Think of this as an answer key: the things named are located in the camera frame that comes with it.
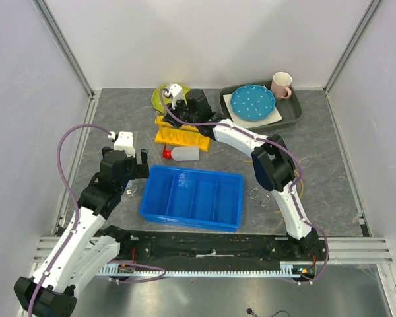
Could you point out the yellow test tube rack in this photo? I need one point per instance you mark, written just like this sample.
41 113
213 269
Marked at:
185 136

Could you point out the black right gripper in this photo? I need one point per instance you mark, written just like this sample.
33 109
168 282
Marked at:
172 121

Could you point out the white cable duct strip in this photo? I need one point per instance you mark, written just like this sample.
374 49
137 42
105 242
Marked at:
120 270

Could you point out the round glass flask white stopper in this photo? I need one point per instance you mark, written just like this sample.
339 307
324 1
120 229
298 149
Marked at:
131 187

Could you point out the tan rubber tube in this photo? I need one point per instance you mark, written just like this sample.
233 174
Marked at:
300 187

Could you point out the blue divided plastic bin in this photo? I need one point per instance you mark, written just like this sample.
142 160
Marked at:
193 198

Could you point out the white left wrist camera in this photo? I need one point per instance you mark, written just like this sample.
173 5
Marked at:
124 141

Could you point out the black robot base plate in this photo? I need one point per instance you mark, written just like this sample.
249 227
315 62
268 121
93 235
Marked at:
181 250

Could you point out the pink mug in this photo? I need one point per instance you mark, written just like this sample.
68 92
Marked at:
280 86

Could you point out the blue polka dot plate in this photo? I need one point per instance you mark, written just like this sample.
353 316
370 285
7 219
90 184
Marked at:
252 102

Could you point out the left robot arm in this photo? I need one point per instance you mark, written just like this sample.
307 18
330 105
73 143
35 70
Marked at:
53 289

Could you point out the dark grey tray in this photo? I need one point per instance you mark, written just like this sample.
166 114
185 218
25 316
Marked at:
287 112

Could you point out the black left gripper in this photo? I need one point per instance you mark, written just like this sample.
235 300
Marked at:
140 171

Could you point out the green polka dot plate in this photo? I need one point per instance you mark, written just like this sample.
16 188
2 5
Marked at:
155 99

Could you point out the metal crucible tongs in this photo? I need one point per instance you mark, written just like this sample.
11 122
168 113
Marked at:
262 194

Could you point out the white square board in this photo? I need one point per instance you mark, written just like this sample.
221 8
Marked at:
252 106

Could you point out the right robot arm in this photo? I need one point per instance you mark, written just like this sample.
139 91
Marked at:
273 164

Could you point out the white wash bottle red cap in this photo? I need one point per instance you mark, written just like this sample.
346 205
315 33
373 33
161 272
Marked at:
181 154

